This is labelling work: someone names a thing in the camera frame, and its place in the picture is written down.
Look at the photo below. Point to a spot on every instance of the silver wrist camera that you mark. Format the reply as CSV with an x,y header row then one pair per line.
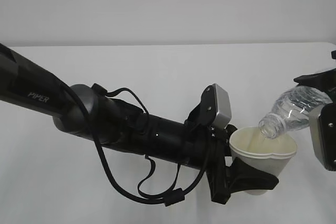
x,y
215,107
322,130

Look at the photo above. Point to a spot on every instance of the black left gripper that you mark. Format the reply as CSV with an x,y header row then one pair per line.
x,y
242,177

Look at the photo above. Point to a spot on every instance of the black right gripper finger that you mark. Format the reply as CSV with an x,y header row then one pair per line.
x,y
323,81

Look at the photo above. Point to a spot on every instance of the clear plastic water bottle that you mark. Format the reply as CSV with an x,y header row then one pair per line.
x,y
290,112

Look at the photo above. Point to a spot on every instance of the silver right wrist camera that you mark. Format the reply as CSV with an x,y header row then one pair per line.
x,y
322,130

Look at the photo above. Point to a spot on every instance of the white paper cup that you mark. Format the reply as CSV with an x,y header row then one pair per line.
x,y
265,154

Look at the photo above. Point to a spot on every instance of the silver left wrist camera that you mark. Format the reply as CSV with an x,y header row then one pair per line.
x,y
215,107

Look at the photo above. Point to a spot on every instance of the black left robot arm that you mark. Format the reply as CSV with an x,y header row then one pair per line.
x,y
98,115

